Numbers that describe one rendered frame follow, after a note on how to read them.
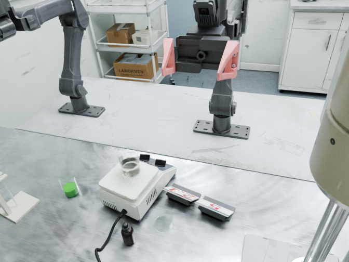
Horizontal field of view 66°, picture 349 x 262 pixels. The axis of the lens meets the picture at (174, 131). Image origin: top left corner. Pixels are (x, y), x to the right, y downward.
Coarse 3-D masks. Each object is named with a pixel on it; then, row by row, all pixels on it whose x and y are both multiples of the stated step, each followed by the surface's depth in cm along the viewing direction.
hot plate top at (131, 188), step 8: (112, 168) 74; (120, 168) 74; (144, 168) 73; (152, 168) 73; (104, 176) 72; (112, 176) 71; (120, 176) 71; (136, 176) 71; (144, 176) 71; (152, 176) 70; (104, 184) 69; (112, 184) 69; (120, 184) 69; (128, 184) 69; (136, 184) 69; (144, 184) 68; (112, 192) 68; (120, 192) 67; (128, 192) 67; (136, 192) 66
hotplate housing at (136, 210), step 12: (156, 180) 72; (168, 180) 78; (108, 192) 69; (144, 192) 69; (156, 192) 73; (108, 204) 72; (120, 204) 69; (132, 204) 66; (144, 204) 69; (120, 216) 68; (132, 216) 69
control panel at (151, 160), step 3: (150, 159) 83; (153, 159) 84; (144, 162) 79; (147, 162) 80; (150, 162) 80; (153, 162) 81; (153, 165) 78; (168, 165) 81; (171, 165) 81; (159, 168) 76; (162, 168) 77; (165, 168) 77; (168, 168) 78
